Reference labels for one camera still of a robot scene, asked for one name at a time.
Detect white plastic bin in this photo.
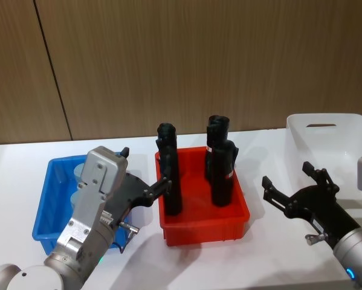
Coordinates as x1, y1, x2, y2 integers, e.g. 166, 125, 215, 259
285, 113, 362, 212

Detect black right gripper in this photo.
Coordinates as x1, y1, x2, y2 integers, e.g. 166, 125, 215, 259
261, 161, 362, 243

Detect blue plastic bin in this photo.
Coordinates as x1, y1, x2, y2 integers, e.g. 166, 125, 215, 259
31, 152, 134, 255

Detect pale grey-blue cylinder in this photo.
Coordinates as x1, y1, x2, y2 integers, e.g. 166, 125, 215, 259
73, 164, 86, 183
69, 191, 82, 210

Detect black cylinder with red label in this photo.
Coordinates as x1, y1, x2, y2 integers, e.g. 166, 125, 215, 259
209, 137, 240, 208

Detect black cylinder with white label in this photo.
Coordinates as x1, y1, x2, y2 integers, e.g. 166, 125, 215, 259
205, 114, 231, 182

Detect red plastic bin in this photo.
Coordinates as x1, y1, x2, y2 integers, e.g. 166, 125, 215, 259
155, 146, 251, 248

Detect black cylinder with blue clip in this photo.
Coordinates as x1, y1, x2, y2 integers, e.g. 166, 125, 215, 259
155, 121, 183, 217

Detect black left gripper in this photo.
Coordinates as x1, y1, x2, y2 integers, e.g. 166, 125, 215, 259
103, 147, 173, 236

